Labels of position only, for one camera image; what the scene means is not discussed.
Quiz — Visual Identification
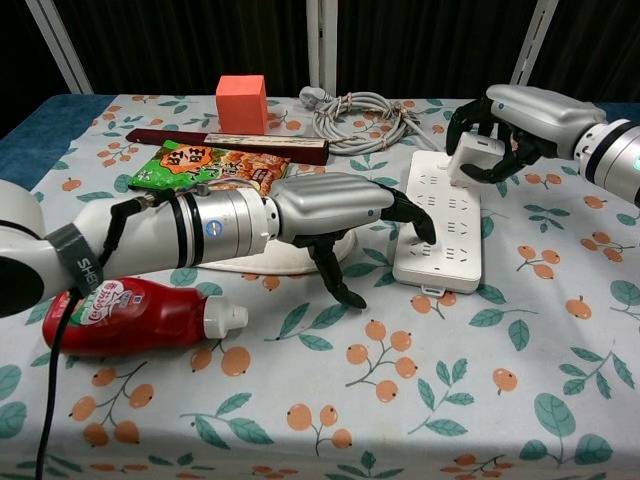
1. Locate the dark folded hand fan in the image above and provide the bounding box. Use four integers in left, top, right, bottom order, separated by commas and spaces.
124, 128, 331, 166

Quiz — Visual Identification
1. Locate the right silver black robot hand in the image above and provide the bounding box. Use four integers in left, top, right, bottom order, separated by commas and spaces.
446, 83, 609, 185

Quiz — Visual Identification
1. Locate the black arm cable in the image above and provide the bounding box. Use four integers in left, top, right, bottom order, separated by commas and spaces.
37, 196, 154, 480

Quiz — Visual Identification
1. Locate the blue table cover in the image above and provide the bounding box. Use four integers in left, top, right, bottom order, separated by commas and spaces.
0, 93, 117, 157

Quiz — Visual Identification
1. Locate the grey arm strap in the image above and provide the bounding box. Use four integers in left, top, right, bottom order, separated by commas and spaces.
48, 223, 105, 297

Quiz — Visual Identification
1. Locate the black pleated curtain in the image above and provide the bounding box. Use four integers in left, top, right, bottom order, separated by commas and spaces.
0, 0, 640, 109

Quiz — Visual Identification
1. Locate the white power strip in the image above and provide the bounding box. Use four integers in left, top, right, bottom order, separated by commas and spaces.
392, 150, 484, 296

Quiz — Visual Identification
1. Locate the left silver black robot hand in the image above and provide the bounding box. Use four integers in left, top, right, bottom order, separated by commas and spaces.
267, 172, 437, 310

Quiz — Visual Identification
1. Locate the red ketchup squeeze bottle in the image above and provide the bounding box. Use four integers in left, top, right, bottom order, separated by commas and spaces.
41, 277, 250, 358

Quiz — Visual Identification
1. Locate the floral grey tablecloth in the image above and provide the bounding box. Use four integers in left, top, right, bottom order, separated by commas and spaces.
0, 93, 640, 480

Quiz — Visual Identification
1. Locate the white metal frame post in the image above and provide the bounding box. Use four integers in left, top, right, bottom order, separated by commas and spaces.
509, 0, 559, 87
37, 0, 95, 95
305, 0, 339, 97

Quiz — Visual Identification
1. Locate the orange cube block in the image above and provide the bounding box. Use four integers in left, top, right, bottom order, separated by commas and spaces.
215, 74, 268, 134

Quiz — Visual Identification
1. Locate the coiled grey power cord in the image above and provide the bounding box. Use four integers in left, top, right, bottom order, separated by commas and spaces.
298, 85, 427, 157

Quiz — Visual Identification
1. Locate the green snack bag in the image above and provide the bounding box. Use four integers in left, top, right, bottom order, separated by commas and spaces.
128, 139, 293, 197

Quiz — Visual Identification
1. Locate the white charger plug adapter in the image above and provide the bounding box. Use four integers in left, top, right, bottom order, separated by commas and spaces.
448, 131, 506, 188

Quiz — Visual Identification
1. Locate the white disposable slipper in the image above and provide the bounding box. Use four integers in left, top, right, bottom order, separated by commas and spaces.
197, 225, 359, 278

